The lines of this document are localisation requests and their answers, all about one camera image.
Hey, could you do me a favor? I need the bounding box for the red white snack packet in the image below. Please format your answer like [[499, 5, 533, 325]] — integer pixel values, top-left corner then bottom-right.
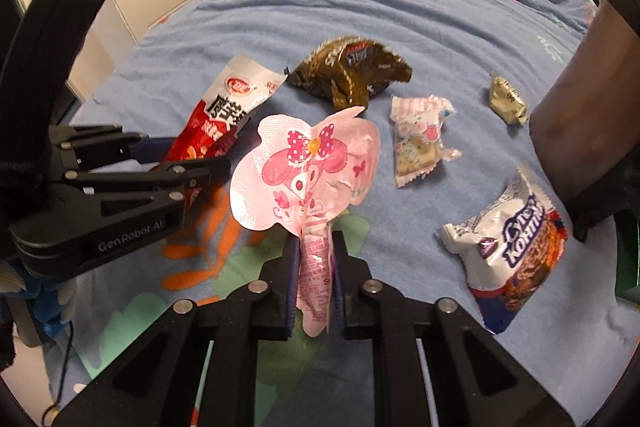
[[163, 55, 286, 162]]

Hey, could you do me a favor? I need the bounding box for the white blue wafer packet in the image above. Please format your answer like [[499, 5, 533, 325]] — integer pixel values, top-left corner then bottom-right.
[[438, 167, 568, 334]]

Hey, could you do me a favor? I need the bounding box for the pink cartoon snack packet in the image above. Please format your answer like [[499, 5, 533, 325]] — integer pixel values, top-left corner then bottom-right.
[[230, 106, 381, 337]]

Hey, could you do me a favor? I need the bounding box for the dark brown snack bag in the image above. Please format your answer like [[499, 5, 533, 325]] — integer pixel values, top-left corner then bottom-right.
[[284, 36, 412, 110]]

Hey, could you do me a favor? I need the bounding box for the pink white candy packet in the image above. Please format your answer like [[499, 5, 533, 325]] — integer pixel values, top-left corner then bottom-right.
[[390, 94, 462, 187]]

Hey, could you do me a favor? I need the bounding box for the small gold candy packet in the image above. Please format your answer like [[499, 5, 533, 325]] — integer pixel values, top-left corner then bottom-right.
[[488, 74, 528, 126]]

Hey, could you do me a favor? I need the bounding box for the blue cartoon bed sheet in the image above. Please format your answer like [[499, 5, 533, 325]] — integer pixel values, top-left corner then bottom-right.
[[43, 0, 639, 426]]

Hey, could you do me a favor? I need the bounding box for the black steel electric kettle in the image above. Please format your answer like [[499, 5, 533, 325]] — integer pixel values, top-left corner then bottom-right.
[[529, 0, 639, 242]]

